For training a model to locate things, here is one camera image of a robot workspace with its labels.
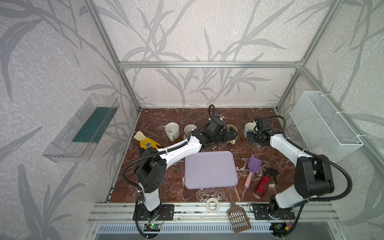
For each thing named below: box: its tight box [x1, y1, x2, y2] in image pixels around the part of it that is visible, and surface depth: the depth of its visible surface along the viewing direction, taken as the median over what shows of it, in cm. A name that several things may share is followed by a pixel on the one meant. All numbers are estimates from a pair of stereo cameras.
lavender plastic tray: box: [184, 151, 239, 190], surface depth 89 cm
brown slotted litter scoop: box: [227, 190, 252, 234], surface depth 74 cm
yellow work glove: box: [133, 130, 161, 150], surface depth 101 cm
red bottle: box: [254, 168, 279, 197], surface depth 84 cm
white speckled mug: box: [165, 122, 180, 142], surface depth 98 cm
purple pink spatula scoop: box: [244, 156, 263, 189], surface depth 91 cm
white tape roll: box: [205, 197, 220, 214], surface depth 77 cm
